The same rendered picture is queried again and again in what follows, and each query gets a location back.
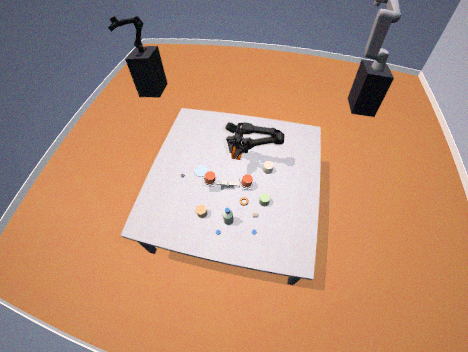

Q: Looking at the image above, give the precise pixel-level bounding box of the pale green cylinder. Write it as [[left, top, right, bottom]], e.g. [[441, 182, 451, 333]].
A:
[[259, 193, 271, 207]]

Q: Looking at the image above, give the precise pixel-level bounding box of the terracotta orange cup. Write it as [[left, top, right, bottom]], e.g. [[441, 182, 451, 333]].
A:
[[241, 174, 253, 187], [204, 171, 215, 184]]

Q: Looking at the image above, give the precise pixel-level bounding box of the tan cylinder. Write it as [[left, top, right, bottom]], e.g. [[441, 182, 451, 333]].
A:
[[195, 205, 207, 218]]

